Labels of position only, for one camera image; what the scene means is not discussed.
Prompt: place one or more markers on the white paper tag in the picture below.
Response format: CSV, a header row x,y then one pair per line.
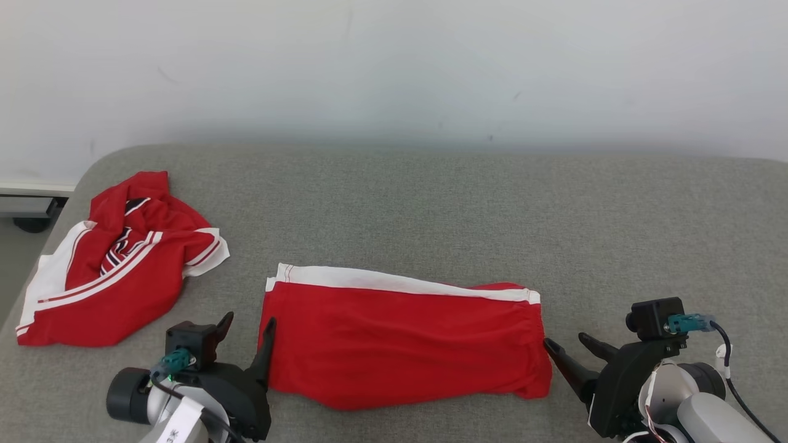
x,y
178,424

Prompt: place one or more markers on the red shorts white side stripe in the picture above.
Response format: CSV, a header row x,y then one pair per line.
x,y
400,344

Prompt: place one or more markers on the teal camera connector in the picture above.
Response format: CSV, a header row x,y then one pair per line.
x,y
689,323
175,363

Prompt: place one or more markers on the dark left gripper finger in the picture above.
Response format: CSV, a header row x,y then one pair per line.
x,y
263,363
223,329

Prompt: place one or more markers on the black caster wheel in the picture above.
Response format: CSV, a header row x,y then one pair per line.
x,y
32,224

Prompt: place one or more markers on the white low furniture base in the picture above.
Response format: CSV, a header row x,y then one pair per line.
x,y
31,189

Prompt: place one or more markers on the red basketball jersey white trim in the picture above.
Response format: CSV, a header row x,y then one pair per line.
x,y
123,295

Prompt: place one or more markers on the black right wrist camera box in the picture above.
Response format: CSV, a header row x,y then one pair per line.
x,y
655,317

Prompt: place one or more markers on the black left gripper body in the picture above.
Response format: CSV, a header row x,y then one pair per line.
x,y
243,400

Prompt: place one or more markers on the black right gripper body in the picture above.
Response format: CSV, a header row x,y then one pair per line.
x,y
622,387

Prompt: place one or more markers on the teal right camera connector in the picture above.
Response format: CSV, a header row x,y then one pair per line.
x,y
689,323

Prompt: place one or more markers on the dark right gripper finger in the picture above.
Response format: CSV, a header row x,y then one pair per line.
x,y
602,351
572,369

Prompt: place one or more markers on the teal left camera connector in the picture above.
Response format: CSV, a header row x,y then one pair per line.
x,y
175,363

